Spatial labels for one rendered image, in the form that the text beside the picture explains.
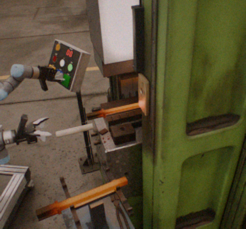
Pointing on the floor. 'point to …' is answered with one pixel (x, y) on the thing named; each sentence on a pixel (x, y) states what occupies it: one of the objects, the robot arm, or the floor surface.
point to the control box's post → (83, 122)
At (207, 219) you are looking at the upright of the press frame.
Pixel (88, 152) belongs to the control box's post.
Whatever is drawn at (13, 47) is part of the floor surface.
